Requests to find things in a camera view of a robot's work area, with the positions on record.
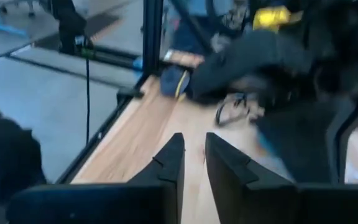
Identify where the thin black hanging cable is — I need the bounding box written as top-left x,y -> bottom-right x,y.
85,55 -> 91,146

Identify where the black stand post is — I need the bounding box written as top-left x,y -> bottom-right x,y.
50,0 -> 94,57

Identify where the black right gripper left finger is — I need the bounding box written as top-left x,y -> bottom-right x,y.
6,133 -> 186,224

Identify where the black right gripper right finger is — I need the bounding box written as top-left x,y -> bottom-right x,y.
205,132 -> 358,224

